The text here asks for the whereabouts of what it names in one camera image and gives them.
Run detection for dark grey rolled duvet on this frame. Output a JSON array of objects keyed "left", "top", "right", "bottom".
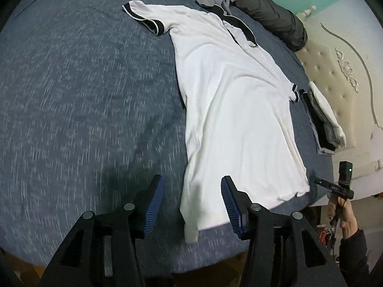
[{"left": 233, "top": 0, "right": 308, "bottom": 52}]

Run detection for blue-grey bedspread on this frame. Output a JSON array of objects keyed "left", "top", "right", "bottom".
[{"left": 0, "top": 0, "right": 334, "bottom": 276}]

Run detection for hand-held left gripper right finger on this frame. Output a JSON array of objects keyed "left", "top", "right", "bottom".
[{"left": 220, "top": 176, "right": 349, "bottom": 287}]

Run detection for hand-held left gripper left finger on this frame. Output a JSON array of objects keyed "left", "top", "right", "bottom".
[{"left": 42, "top": 174, "right": 164, "bottom": 287}]

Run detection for person's right hand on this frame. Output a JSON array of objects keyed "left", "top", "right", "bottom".
[{"left": 326, "top": 195, "right": 358, "bottom": 240}]

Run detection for colourful floor clutter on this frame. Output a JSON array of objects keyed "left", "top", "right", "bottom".
[{"left": 319, "top": 224, "right": 337, "bottom": 254}]

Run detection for person's right forearm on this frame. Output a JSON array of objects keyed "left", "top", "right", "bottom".
[{"left": 338, "top": 229, "right": 373, "bottom": 287}]

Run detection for cream tufted headboard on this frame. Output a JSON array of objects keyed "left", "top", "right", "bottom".
[{"left": 295, "top": 5, "right": 383, "bottom": 207}]

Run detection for folded light grey garment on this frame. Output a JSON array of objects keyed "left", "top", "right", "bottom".
[{"left": 310, "top": 120, "right": 337, "bottom": 155}]

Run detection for white polo shirt black trim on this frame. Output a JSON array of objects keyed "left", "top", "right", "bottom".
[{"left": 122, "top": 0, "right": 311, "bottom": 243}]

